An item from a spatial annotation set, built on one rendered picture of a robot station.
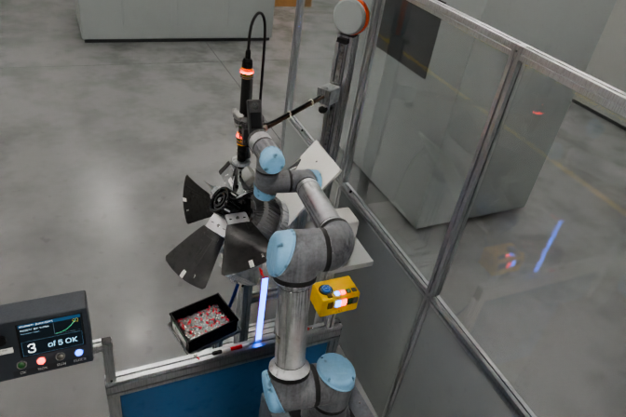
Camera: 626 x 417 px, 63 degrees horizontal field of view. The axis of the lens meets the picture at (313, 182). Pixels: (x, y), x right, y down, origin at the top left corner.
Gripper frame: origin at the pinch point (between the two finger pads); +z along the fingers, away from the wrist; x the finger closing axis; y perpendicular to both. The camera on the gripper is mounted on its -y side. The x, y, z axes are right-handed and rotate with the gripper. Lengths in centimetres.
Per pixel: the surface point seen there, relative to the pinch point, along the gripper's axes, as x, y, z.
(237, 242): -4, 49, -16
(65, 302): -63, 42, -37
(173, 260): -24, 69, 3
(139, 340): -37, 166, 47
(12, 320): -76, 41, -42
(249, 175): 15, 50, 31
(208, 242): -11, 60, 0
